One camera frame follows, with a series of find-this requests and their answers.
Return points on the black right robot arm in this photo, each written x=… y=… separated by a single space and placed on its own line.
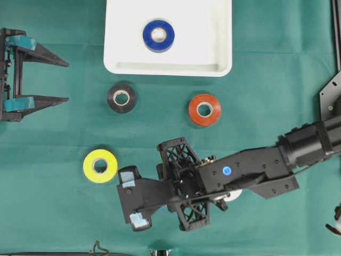
x=267 y=171

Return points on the metal camera mount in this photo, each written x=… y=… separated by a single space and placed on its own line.
x=160 y=252

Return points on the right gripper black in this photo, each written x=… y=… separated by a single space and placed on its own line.
x=179 y=166

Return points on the black wire clip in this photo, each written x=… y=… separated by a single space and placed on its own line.
x=98 y=250

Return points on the white plastic tray case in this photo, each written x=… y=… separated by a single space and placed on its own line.
x=202 y=45

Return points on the blue tape roll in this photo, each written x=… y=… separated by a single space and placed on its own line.
x=158 y=35

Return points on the white tape roll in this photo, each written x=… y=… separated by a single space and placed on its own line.
x=233 y=195

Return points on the black aluminium frame rail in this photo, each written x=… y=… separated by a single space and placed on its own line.
x=335 y=4

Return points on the yellow tape roll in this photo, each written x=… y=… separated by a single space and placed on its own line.
x=100 y=166

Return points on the red tape roll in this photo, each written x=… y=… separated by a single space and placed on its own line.
x=204 y=109

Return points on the green table cloth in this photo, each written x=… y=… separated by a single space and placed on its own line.
x=283 y=55

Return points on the black tape roll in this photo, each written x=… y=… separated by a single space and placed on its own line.
x=121 y=97

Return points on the white black cable connector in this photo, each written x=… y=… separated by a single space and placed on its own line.
x=335 y=229

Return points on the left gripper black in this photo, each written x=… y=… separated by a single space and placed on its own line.
x=16 y=48

